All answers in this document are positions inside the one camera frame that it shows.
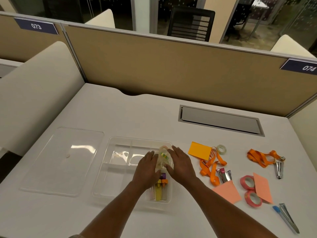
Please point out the green patterned tape roll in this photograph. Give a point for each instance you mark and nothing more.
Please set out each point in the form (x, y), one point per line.
(164, 154)

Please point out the person's left thumb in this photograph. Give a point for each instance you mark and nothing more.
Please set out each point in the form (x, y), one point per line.
(158, 173)

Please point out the dark blue number label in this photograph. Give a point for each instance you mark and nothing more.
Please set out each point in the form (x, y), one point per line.
(36, 26)
(301, 66)

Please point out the clear plastic organizer box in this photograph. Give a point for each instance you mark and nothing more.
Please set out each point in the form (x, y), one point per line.
(116, 168)

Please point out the blue and silver stapler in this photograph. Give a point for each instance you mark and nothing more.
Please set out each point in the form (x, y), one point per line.
(286, 216)

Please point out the white curved desk divider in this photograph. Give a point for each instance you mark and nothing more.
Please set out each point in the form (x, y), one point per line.
(37, 96)
(289, 45)
(102, 19)

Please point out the person's left forearm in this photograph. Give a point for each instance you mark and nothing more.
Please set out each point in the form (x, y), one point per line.
(116, 210)

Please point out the pink tape roll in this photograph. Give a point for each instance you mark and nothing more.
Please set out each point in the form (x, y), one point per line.
(246, 183)
(252, 200)

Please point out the purple highlighter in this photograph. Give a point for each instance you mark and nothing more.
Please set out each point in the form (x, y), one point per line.
(163, 175)

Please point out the orange highlighter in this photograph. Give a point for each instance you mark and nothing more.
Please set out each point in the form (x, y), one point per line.
(164, 181)

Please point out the clear plastic lid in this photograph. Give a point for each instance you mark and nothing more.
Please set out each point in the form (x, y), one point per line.
(62, 161)

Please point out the beige partition panel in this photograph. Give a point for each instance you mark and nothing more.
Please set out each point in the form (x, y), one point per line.
(185, 69)
(29, 47)

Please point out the salmon sticky note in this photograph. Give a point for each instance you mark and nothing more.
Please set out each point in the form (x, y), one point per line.
(262, 187)
(227, 192)

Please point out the person's right forearm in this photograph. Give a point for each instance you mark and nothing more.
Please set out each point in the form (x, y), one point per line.
(223, 213)

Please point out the black mesh office chair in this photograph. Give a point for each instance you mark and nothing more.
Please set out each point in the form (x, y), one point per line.
(190, 24)

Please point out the person's right thumb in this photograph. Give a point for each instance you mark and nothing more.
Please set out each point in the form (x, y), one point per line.
(169, 169)

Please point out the person's right hand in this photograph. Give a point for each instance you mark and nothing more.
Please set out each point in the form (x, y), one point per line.
(182, 168)

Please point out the orange sticky note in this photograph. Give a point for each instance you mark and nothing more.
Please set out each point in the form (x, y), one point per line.
(199, 150)

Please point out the small silver stapler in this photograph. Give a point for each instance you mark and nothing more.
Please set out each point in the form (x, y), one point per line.
(279, 169)

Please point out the person's left hand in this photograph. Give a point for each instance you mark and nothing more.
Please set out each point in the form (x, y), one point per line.
(145, 172)

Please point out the clear tape roll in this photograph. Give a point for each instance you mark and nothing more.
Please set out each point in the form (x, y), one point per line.
(162, 166)

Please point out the small white tape roll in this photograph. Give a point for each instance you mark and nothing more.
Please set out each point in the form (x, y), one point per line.
(222, 149)

